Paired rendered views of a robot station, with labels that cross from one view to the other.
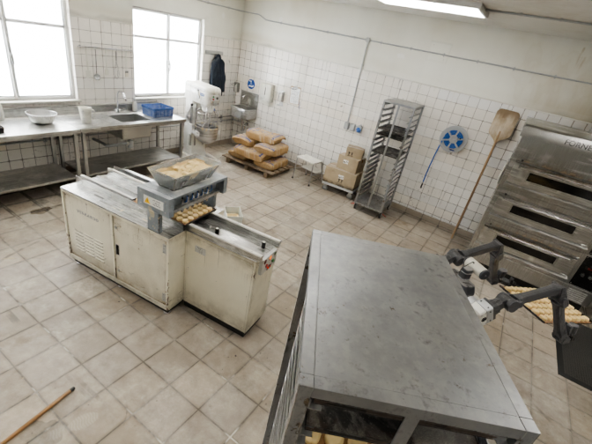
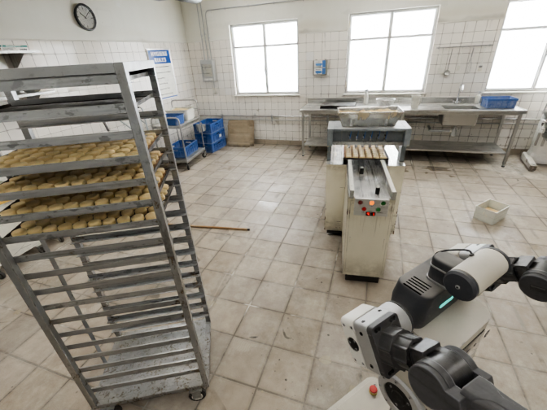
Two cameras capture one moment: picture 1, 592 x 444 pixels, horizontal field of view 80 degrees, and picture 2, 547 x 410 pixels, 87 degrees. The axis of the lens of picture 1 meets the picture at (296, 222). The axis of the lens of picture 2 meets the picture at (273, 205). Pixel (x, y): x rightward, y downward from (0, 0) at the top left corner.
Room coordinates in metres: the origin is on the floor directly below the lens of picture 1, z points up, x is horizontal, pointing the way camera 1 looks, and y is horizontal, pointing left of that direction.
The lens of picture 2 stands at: (1.40, -1.60, 1.82)
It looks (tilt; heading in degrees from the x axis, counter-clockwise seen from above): 28 degrees down; 82
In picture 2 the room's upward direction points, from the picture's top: 3 degrees counter-clockwise
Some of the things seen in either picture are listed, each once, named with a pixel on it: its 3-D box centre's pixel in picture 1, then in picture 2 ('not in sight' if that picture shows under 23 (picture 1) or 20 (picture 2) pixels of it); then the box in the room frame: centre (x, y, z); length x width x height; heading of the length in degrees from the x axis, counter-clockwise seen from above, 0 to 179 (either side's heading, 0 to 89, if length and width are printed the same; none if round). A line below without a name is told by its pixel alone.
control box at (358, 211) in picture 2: (268, 261); (370, 207); (2.37, 0.16, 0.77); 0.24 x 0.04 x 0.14; 159
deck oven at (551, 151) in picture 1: (554, 213); not in sight; (4.42, -3.27, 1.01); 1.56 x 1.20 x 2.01; 62
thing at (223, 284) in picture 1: (227, 274); (363, 219); (2.50, 0.50, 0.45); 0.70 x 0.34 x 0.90; 69
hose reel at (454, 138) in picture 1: (444, 160); not in sight; (5.64, -2.12, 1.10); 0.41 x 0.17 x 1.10; 62
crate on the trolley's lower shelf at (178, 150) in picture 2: not in sight; (182, 148); (0.47, 4.01, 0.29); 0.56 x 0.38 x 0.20; 70
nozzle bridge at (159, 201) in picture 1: (185, 198); (365, 142); (2.68, 0.97, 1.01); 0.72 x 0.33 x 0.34; 159
